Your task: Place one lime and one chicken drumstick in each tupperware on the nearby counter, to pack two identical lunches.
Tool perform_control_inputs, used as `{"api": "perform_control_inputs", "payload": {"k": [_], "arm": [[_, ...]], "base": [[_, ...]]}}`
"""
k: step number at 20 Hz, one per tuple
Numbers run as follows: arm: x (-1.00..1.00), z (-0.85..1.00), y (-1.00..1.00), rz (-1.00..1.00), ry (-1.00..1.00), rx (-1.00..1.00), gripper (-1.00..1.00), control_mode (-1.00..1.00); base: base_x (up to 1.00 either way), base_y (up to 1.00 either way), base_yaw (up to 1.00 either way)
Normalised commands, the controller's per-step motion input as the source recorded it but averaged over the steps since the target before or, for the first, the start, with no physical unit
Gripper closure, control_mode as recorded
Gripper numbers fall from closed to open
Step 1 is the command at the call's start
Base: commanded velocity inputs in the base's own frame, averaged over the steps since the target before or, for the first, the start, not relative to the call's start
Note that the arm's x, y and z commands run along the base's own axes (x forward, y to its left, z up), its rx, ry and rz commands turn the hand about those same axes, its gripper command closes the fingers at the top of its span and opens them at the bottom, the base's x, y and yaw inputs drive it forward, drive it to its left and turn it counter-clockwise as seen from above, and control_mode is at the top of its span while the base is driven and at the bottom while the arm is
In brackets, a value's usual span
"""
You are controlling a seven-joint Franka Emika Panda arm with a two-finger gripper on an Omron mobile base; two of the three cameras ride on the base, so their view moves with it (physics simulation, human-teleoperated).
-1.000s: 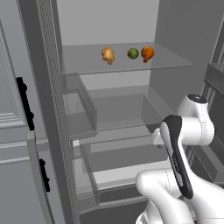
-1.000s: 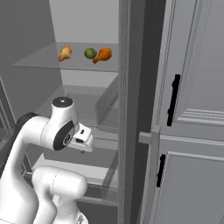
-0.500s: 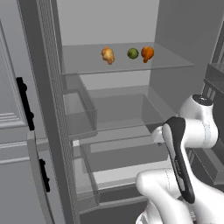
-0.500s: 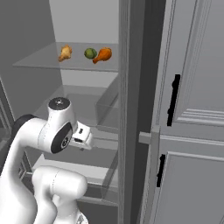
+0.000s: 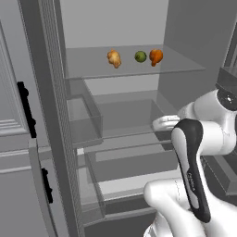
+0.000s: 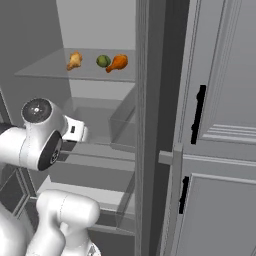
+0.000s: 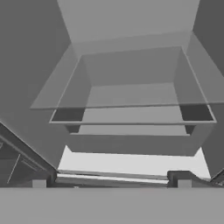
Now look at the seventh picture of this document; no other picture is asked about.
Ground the clear glass fridge shelf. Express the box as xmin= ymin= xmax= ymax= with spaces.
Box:
xmin=30 ymin=30 xmax=224 ymax=110

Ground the grey fridge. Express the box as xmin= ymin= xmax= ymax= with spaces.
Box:
xmin=0 ymin=0 xmax=224 ymax=187

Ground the framed glass fridge shelf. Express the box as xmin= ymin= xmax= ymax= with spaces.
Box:
xmin=48 ymin=45 xmax=218 ymax=126

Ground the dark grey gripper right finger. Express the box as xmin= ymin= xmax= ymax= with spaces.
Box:
xmin=166 ymin=170 xmax=212 ymax=188

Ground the dark grey fridge door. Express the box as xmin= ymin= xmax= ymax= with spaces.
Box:
xmin=0 ymin=122 xmax=57 ymax=188
xmin=209 ymin=168 xmax=224 ymax=188

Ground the grey fridge drawer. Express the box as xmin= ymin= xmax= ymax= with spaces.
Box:
xmin=64 ymin=124 xmax=214 ymax=158

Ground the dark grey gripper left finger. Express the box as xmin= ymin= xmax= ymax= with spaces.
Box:
xmin=31 ymin=168 xmax=59 ymax=188

